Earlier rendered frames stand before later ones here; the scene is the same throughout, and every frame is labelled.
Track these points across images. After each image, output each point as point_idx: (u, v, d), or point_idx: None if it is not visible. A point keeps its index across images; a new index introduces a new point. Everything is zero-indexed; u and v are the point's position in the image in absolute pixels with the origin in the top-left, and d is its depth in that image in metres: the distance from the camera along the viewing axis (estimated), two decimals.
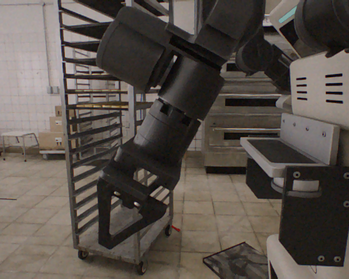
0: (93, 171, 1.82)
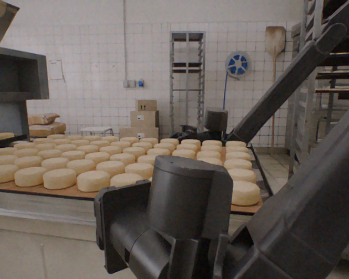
0: None
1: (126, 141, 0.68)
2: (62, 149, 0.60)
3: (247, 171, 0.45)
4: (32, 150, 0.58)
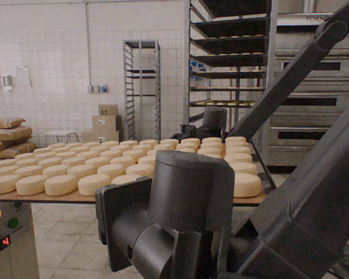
0: None
1: (126, 145, 0.68)
2: (62, 156, 0.61)
3: (248, 164, 0.44)
4: (32, 160, 0.58)
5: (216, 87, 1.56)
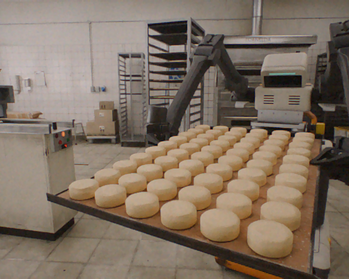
0: None
1: (174, 149, 0.63)
2: (190, 174, 0.48)
3: (274, 132, 0.78)
4: (198, 187, 0.42)
5: (164, 88, 2.82)
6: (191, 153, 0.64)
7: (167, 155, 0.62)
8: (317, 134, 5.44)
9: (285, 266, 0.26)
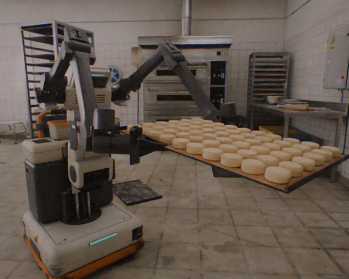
0: None
1: (204, 141, 0.73)
2: (262, 146, 0.71)
3: (180, 120, 1.05)
4: (286, 148, 0.70)
5: None
6: None
7: (207, 146, 0.71)
8: None
9: None
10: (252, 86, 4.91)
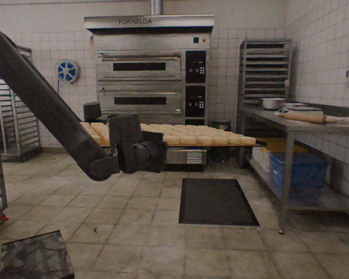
0: None
1: (178, 134, 0.84)
2: (196, 131, 0.98)
3: None
4: (203, 129, 1.03)
5: None
6: None
7: None
8: None
9: None
10: (244, 84, 3.71)
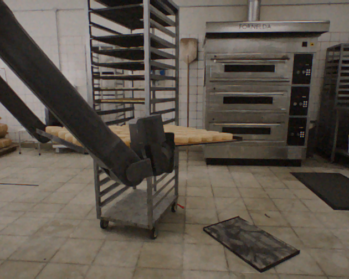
0: None
1: None
2: (174, 130, 1.00)
3: (57, 131, 0.79)
4: (178, 128, 1.06)
5: None
6: None
7: None
8: (326, 142, 4.57)
9: None
10: (338, 85, 3.96)
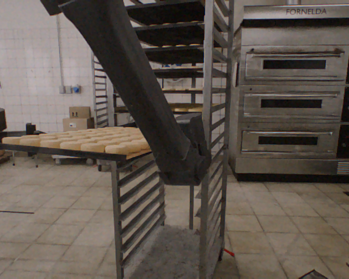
0: (138, 188, 1.51)
1: None
2: (138, 131, 0.98)
3: (32, 141, 0.63)
4: (135, 129, 1.04)
5: None
6: None
7: None
8: None
9: None
10: None
